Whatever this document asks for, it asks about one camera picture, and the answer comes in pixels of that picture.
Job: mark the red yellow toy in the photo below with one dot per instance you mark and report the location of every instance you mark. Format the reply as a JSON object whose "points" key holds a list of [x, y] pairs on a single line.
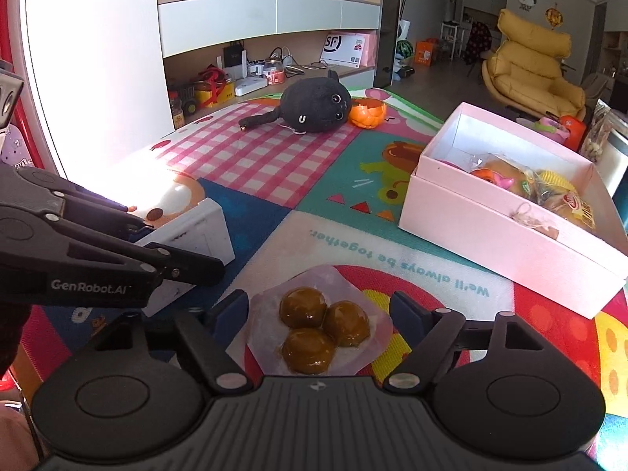
{"points": [[216, 91]]}

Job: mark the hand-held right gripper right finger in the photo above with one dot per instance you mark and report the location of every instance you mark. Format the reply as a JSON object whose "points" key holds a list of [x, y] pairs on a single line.
{"points": [[409, 319]]}

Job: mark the small white box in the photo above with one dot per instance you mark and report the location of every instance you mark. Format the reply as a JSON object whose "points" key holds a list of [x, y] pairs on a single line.
{"points": [[201, 235]]}

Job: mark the orange box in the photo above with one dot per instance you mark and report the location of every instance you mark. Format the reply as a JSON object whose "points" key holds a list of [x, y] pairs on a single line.
{"points": [[425, 53]]}

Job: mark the black plush toy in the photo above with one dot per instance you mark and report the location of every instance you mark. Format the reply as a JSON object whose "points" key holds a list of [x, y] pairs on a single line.
{"points": [[314, 100]]}

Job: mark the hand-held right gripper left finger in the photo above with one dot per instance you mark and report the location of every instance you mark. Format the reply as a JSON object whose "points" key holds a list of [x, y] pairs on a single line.
{"points": [[228, 316]]}

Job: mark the yellow armchair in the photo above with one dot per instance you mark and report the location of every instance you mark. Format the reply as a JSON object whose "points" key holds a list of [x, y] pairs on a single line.
{"points": [[535, 68]]}

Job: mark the orange pumpkin basket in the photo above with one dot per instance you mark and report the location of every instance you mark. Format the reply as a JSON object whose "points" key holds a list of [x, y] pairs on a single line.
{"points": [[368, 117]]}

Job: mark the red lid jar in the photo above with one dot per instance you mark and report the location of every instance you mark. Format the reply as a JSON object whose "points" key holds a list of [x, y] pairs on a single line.
{"points": [[176, 113]]}

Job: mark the pink cardboard box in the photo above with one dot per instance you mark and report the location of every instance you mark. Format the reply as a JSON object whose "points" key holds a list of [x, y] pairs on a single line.
{"points": [[490, 250]]}

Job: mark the yellow label bread packet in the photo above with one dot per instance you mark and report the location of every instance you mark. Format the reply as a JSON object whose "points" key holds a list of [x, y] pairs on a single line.
{"points": [[571, 211]]}

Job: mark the black paper bag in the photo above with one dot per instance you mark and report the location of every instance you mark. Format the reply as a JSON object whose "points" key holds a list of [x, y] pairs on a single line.
{"points": [[234, 61]]}

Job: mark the toy truck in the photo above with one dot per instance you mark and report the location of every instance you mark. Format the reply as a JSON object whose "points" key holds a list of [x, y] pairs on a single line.
{"points": [[189, 105]]}

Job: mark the dark patterned chair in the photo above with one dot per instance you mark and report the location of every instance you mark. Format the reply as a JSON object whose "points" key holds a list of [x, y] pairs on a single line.
{"points": [[477, 44]]}

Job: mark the white stick vacuum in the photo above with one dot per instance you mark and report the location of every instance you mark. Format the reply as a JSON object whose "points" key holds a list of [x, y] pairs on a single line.
{"points": [[405, 29]]}

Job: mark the orange wall ornament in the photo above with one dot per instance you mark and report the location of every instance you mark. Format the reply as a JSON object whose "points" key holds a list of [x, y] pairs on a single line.
{"points": [[554, 17]]}

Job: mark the colourful play mat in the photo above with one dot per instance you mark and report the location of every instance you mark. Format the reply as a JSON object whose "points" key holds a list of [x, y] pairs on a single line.
{"points": [[333, 216]]}

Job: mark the white pink courier bag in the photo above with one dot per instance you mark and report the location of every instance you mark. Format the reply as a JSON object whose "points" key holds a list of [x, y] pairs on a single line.
{"points": [[346, 49]]}

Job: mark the clear bread packet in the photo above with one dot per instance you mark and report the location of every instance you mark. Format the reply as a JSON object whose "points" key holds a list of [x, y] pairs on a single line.
{"points": [[512, 167]]}

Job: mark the brown cakes packet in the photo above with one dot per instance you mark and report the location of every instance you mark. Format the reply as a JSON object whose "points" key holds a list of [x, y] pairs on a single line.
{"points": [[304, 309]]}

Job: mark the white wooden tv cabinet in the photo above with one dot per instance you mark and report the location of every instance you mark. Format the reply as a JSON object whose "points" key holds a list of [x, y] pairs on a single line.
{"points": [[221, 19]]}

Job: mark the orange bucket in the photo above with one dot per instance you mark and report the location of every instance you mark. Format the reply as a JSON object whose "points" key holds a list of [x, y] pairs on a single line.
{"points": [[574, 132]]}

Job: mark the pink toy bucket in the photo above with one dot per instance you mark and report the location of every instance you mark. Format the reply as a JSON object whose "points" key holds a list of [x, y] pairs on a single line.
{"points": [[549, 130]]}

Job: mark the watermelon ball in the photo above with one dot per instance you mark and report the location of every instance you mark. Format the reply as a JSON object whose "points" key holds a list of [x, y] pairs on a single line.
{"points": [[404, 49]]}

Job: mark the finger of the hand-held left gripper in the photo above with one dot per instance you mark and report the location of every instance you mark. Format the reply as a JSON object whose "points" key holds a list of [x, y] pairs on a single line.
{"points": [[88, 201], [186, 267]]}

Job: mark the white stool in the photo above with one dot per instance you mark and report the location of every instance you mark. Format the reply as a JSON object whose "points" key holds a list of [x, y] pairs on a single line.
{"points": [[454, 34]]}

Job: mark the yellow toy corn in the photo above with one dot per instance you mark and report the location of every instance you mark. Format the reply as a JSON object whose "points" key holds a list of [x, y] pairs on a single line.
{"points": [[557, 179]]}

